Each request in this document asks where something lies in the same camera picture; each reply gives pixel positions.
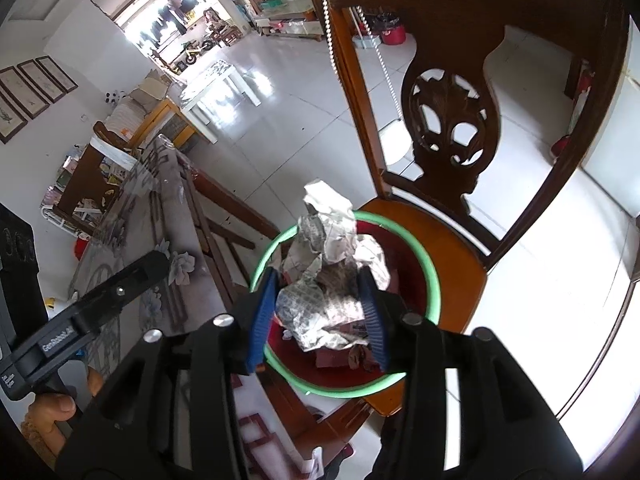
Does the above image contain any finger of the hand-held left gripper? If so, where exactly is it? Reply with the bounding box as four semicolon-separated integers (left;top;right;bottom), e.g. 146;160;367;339
75;250;170;333

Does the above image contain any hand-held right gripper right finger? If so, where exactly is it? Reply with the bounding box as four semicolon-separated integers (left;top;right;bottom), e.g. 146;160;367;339
356;266;583;480

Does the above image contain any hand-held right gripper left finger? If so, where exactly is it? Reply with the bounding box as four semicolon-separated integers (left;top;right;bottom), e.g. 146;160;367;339
55;266;279;480

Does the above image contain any green rimmed red bin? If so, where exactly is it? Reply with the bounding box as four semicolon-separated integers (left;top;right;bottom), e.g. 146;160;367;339
248;210;441;400

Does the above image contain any printed foil wrapper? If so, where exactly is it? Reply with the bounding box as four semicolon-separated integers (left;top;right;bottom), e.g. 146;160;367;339
274;179;392;352

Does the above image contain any person's left hand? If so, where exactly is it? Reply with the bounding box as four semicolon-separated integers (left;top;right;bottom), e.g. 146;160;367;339
19;367;107;461

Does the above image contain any white metal rack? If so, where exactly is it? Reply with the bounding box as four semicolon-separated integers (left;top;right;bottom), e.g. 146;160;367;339
40;202;78;235

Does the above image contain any white coffee table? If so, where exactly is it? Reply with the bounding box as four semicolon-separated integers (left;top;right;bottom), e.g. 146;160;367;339
180;60;263;145

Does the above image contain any white balance bike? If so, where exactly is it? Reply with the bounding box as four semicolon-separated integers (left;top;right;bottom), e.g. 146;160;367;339
172;42;213;72

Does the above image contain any white beaded rod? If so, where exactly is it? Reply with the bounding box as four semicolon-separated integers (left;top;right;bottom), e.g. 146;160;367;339
320;0;405;123

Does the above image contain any red bucket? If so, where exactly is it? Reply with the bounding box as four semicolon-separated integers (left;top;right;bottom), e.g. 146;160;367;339
377;12;407;46

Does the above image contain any wooden television cabinet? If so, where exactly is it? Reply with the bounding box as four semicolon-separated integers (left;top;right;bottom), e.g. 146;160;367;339
250;0;326;43

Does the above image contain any carved wooden chair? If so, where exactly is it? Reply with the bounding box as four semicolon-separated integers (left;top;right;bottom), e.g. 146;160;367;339
300;0;633;418

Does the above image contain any dark framed wall picture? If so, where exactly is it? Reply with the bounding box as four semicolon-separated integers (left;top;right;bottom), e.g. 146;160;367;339
16;60;65;106
0;92;28;145
0;67;51;120
36;56;78;92

